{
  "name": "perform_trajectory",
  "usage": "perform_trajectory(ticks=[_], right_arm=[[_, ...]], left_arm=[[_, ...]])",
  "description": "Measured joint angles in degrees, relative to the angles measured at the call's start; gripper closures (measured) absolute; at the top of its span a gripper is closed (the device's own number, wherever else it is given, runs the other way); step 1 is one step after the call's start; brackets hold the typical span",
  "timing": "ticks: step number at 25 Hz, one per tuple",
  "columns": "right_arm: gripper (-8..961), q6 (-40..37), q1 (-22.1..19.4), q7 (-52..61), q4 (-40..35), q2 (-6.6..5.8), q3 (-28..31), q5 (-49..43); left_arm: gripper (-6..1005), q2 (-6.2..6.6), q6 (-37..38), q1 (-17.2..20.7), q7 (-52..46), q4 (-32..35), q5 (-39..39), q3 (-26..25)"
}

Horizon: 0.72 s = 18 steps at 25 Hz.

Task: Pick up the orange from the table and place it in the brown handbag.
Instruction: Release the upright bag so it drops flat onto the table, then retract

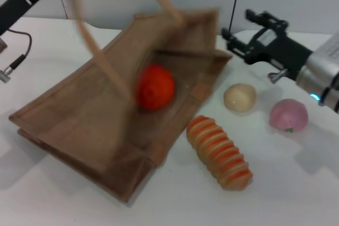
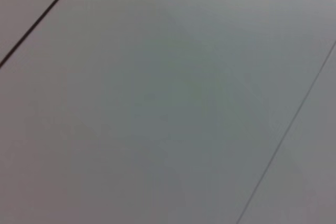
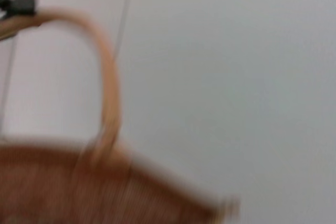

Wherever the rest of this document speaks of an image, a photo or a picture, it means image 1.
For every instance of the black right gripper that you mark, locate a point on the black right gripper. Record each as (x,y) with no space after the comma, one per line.
(280,48)

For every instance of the orange fruit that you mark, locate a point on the orange fruit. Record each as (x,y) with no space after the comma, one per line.
(155,88)

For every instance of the brown jute handbag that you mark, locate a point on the brown jute handbag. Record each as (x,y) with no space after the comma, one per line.
(87,130)

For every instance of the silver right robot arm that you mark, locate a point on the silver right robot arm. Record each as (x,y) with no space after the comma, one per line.
(323,72)

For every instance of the thin dark vertical pole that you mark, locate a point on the thin dark vertical pole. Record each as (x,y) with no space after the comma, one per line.
(235,1)

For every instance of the beige round bun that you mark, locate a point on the beige round bun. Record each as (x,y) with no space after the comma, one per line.
(239,99)

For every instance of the pink peach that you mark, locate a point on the pink peach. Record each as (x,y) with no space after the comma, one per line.
(288,115)

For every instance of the orange striped bread roll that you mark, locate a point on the orange striped bread roll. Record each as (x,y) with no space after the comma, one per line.
(219,154)

